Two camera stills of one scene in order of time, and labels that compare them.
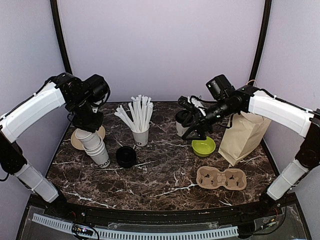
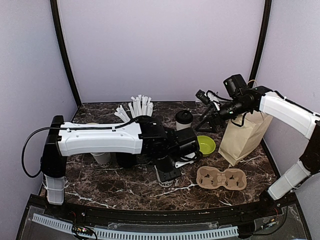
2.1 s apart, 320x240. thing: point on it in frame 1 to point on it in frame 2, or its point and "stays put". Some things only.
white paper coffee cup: (180, 129) stays put
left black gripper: (91, 127) to (166, 177)
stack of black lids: (126, 157) stays put
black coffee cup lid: (181, 115) stays put
